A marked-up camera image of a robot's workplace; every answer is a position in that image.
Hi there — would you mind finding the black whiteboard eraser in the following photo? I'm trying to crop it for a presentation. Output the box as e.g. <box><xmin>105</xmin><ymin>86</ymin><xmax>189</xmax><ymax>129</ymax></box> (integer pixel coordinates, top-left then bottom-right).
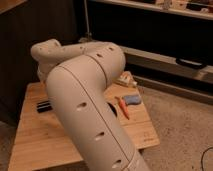
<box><xmin>36</xmin><ymin>101</ymin><xmax>52</xmax><ymax>113</ymax></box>

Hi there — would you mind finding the orange marker pen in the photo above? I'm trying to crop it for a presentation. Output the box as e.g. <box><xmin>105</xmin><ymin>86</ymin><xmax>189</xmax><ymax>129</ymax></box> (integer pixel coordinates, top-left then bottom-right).
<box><xmin>115</xmin><ymin>97</ymin><xmax>130</xmax><ymax>120</ymax></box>

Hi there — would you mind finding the vertical metal pole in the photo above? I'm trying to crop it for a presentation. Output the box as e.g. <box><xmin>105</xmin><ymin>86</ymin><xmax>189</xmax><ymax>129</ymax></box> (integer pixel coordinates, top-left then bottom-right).
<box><xmin>83</xmin><ymin>0</ymin><xmax>92</xmax><ymax>41</ymax></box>

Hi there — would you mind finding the black handle on beam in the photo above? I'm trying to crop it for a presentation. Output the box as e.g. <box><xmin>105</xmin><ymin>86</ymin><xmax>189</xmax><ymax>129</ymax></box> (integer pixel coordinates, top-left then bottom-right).
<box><xmin>175</xmin><ymin>58</ymin><xmax>207</xmax><ymax>70</ymax></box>

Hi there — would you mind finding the wooden shelf with items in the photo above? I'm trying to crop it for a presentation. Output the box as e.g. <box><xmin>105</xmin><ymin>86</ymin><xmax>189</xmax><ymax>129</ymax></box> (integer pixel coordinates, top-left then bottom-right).
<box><xmin>90</xmin><ymin>0</ymin><xmax>213</xmax><ymax>21</ymax></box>

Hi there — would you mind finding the crumpled white packet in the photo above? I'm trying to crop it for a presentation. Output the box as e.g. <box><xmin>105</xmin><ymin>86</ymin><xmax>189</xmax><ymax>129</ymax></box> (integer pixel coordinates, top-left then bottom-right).
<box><xmin>115</xmin><ymin>71</ymin><xmax>137</xmax><ymax>87</ymax></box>

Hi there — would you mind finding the blue sponge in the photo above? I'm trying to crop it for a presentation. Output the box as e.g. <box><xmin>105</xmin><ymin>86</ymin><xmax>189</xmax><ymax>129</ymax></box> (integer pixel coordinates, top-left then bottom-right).
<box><xmin>123</xmin><ymin>95</ymin><xmax>142</xmax><ymax>105</ymax></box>

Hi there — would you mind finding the black round bowl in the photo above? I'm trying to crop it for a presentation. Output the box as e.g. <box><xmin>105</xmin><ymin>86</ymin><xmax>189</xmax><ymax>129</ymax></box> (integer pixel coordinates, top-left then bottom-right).
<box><xmin>107</xmin><ymin>102</ymin><xmax>118</xmax><ymax>117</ymax></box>

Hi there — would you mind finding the black cable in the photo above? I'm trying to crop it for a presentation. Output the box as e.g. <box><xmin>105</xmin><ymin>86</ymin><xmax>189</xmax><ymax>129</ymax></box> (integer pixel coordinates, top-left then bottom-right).
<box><xmin>200</xmin><ymin>146</ymin><xmax>213</xmax><ymax>171</ymax></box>

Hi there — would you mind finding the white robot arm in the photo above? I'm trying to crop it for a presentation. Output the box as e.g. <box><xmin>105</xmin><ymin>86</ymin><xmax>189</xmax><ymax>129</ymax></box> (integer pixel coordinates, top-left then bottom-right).
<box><xmin>31</xmin><ymin>39</ymin><xmax>150</xmax><ymax>171</ymax></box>

